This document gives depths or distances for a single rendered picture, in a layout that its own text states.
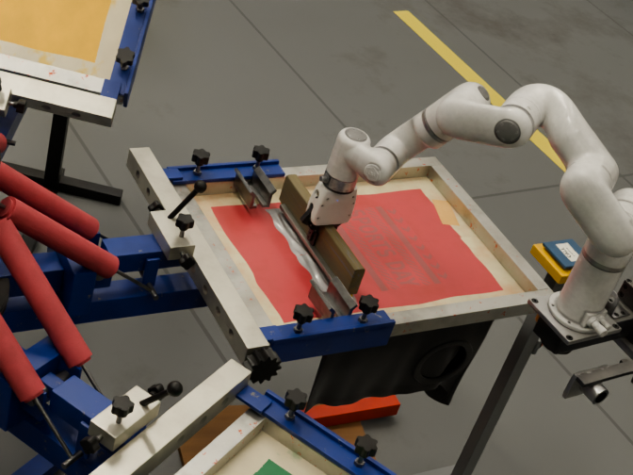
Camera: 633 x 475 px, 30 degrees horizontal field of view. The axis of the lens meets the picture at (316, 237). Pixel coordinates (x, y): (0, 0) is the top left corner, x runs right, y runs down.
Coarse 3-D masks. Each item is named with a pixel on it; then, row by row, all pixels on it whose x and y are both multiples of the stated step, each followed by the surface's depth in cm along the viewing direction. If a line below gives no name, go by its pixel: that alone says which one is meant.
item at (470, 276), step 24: (456, 240) 296; (264, 264) 268; (288, 264) 271; (456, 264) 288; (480, 264) 290; (264, 288) 261; (288, 288) 264; (360, 288) 270; (408, 288) 275; (432, 288) 277; (456, 288) 280; (480, 288) 282; (288, 312) 257
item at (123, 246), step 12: (108, 240) 247; (120, 240) 248; (132, 240) 249; (144, 240) 250; (108, 252) 244; (120, 252) 245; (132, 252) 246; (144, 252) 247; (156, 252) 248; (120, 264) 245; (132, 264) 247; (144, 264) 248; (168, 264) 252
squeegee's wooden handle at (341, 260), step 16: (288, 176) 281; (288, 192) 281; (304, 192) 277; (288, 208) 282; (304, 208) 275; (304, 224) 276; (320, 240) 270; (336, 240) 265; (336, 256) 264; (352, 256) 262; (336, 272) 265; (352, 272) 259; (352, 288) 262
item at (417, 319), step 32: (416, 160) 314; (224, 192) 286; (448, 192) 308; (480, 224) 298; (224, 256) 261; (512, 256) 290; (544, 288) 282; (256, 320) 246; (416, 320) 260; (448, 320) 266; (480, 320) 272
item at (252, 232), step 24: (384, 192) 305; (408, 192) 308; (216, 216) 278; (240, 216) 281; (264, 216) 283; (408, 216) 299; (432, 216) 302; (240, 240) 273; (264, 240) 275; (432, 240) 293
